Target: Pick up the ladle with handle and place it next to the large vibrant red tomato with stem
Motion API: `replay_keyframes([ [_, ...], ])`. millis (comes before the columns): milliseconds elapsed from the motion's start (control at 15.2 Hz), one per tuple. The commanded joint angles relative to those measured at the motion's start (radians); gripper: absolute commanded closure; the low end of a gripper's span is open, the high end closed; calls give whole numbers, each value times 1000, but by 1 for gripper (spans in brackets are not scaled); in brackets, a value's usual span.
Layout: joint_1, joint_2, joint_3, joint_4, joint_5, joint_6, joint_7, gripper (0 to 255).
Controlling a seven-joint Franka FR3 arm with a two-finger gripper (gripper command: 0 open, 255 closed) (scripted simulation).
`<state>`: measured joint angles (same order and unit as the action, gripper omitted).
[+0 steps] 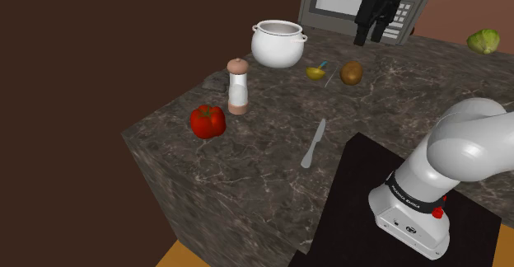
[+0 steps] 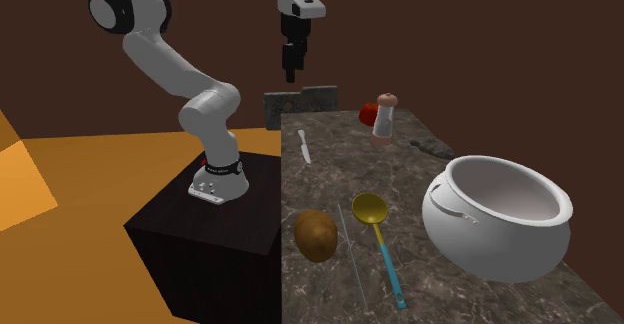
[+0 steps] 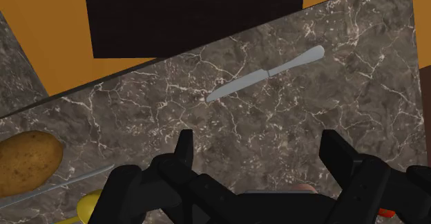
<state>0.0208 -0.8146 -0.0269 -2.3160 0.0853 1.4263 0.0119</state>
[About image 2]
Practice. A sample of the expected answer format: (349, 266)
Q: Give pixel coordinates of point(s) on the red tomato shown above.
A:
(367, 114)

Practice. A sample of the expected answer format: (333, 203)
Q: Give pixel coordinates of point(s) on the brown potato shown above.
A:
(316, 236)

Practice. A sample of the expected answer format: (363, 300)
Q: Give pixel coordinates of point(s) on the dark robot stand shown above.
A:
(214, 235)

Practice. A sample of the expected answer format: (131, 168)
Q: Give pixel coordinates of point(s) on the grey stone block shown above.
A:
(302, 102)

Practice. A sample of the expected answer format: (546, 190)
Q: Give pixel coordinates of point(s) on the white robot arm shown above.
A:
(204, 103)

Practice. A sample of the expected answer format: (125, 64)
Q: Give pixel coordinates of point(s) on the white knife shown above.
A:
(304, 146)

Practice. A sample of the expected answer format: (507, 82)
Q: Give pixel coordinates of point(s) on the thin grey rod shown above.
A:
(352, 254)

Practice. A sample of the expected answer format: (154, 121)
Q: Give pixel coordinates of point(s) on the large white pot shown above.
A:
(497, 218)

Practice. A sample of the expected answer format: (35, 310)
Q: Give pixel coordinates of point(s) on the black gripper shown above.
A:
(294, 31)

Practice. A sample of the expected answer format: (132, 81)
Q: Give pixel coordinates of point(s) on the pepper mill with brown cap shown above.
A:
(384, 118)

